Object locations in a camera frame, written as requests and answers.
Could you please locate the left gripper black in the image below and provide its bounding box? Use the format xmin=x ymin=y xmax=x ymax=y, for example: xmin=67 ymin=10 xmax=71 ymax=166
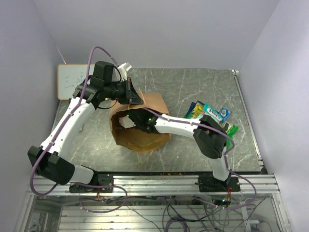
xmin=105 ymin=77 xmax=144 ymax=105

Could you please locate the brown paper bag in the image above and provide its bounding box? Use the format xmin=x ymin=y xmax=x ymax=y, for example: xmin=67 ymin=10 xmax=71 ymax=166
xmin=109 ymin=90 xmax=171 ymax=154

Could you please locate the yellow green snack bag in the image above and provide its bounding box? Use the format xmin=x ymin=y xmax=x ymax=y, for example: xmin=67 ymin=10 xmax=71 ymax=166
xmin=187 ymin=101 xmax=204 ymax=119

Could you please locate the green Fox's biscuit packet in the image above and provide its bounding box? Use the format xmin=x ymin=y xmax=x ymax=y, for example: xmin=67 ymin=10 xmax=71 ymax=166
xmin=203 ymin=103 xmax=223 ymax=124

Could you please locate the blue cookie snack pack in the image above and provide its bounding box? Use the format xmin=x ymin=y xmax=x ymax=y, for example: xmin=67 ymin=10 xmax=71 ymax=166
xmin=219 ymin=107 xmax=231 ymax=123

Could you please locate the green cassava chips bag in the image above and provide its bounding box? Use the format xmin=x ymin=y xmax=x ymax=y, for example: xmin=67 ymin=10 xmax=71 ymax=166
xmin=183 ymin=106 xmax=239 ymax=136

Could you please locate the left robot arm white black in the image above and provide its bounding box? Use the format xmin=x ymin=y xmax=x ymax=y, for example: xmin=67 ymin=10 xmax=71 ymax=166
xmin=28 ymin=61 xmax=143 ymax=192

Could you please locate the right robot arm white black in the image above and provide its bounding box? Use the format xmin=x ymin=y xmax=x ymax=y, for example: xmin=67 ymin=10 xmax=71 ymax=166
xmin=119 ymin=108 xmax=231 ymax=191

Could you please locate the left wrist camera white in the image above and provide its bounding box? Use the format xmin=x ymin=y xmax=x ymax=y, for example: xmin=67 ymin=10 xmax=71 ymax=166
xmin=118 ymin=62 xmax=132 ymax=82

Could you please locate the small whiteboard wooden frame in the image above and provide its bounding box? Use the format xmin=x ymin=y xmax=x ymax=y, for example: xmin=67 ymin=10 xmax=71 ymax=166
xmin=57 ymin=64 xmax=87 ymax=101

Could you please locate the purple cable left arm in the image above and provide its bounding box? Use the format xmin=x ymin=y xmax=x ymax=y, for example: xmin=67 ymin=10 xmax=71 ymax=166
xmin=29 ymin=46 xmax=119 ymax=196

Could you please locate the aluminium mounting rail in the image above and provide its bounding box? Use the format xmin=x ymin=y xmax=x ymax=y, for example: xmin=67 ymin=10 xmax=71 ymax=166
xmin=34 ymin=174 xmax=280 ymax=197

